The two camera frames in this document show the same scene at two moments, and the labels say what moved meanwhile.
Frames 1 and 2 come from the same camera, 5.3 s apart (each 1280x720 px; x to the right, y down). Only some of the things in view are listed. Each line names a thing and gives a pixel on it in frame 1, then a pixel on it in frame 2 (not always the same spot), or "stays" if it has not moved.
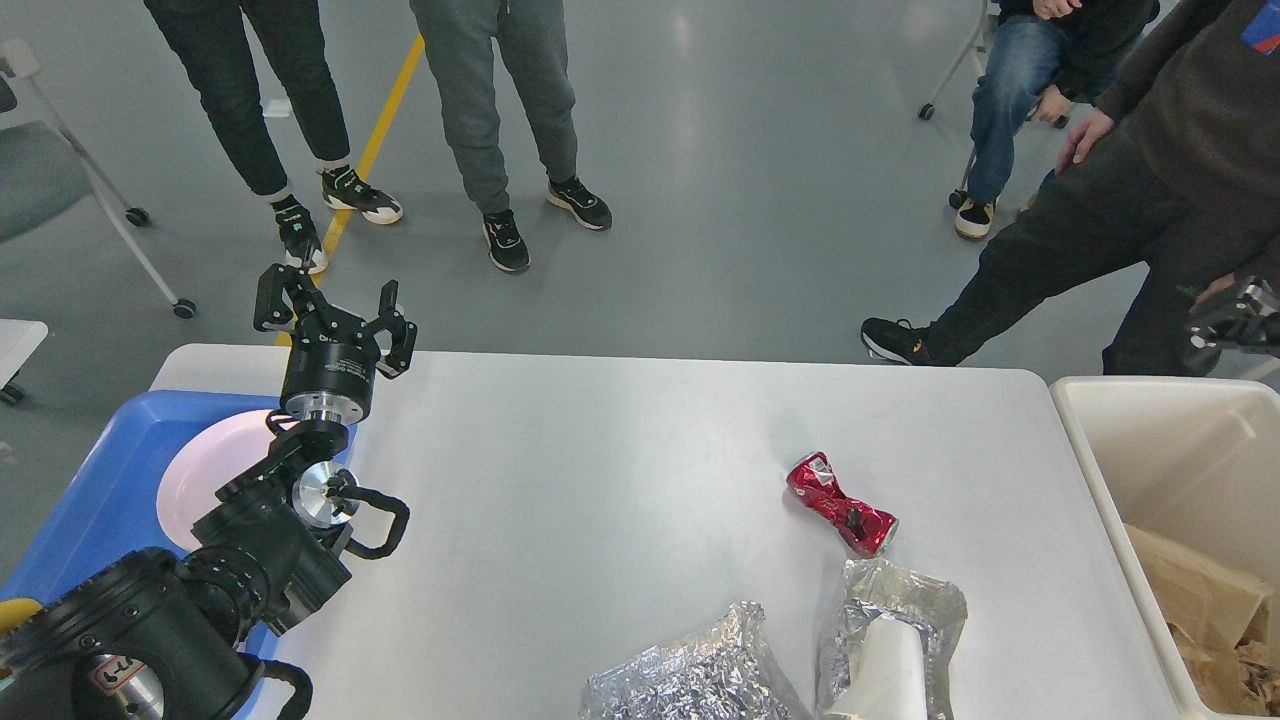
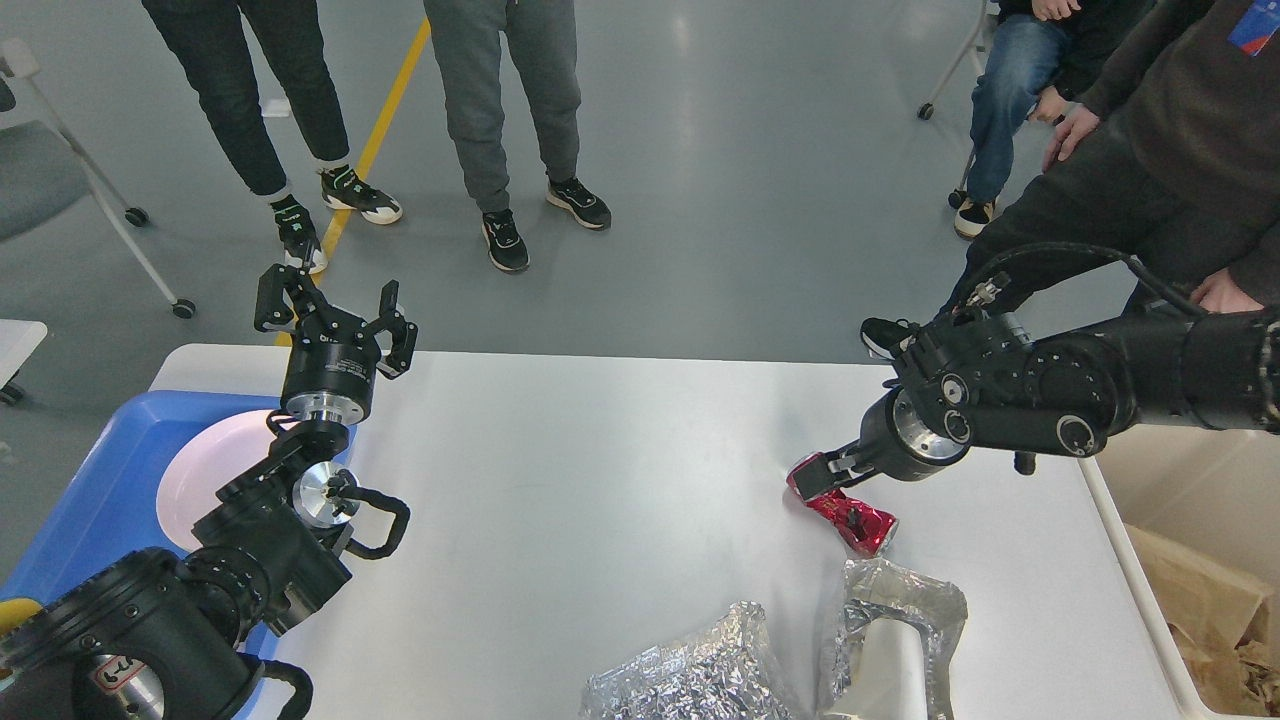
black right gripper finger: x=1250 y=322 -> x=880 y=448
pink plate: x=229 y=451 stays
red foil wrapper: x=812 y=480 stays
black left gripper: x=330 y=373 stays
